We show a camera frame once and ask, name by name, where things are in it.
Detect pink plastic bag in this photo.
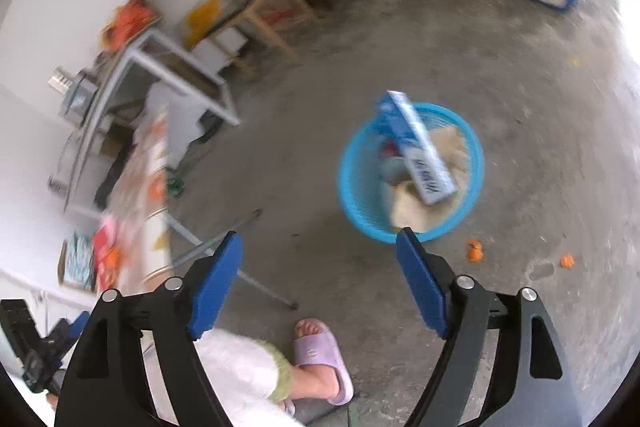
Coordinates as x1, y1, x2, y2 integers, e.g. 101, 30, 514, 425
97, 212, 126, 248

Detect orange red plastic bag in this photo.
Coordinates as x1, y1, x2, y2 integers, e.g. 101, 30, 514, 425
102, 0, 163, 50

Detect white metal table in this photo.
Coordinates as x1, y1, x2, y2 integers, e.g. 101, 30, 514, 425
47, 29, 242, 218

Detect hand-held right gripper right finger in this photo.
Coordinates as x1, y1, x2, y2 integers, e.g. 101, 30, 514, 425
395, 227, 581, 427

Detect beige crumpled paper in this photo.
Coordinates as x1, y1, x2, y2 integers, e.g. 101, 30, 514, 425
390, 124, 473, 230

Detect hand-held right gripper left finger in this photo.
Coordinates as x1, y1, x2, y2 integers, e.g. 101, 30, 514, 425
54, 231, 244, 427

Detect person's leg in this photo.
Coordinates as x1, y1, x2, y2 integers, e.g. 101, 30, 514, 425
192, 319, 351, 427

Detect purple slipper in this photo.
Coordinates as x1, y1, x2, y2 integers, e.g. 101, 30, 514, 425
292, 318, 355, 407

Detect blue and white carton box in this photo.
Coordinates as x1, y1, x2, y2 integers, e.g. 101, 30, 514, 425
375, 90, 458, 206

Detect floral cushion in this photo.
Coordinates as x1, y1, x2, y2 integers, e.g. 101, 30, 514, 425
64, 232, 98, 290

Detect patterned tablecloth table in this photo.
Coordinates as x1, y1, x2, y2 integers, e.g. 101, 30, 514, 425
95, 107, 173, 295

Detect white foam sheet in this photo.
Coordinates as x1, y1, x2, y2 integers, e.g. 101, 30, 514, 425
145, 82, 221, 170

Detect yellow plastic bag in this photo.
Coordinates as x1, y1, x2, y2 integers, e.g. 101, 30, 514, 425
182, 0, 236, 48

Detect blue mesh basket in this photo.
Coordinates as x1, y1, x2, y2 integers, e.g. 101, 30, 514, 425
339, 103, 486, 244

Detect metal folding table legs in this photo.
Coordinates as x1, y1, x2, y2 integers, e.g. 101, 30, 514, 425
165, 212, 301, 310

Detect light wooden stand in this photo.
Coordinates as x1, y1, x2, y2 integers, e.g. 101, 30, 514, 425
194, 0, 318, 72

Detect dark cloth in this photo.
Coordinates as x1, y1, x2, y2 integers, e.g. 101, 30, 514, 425
95, 142, 138, 210

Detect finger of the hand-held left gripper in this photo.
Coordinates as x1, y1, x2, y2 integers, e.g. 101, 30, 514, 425
47, 311, 92, 351

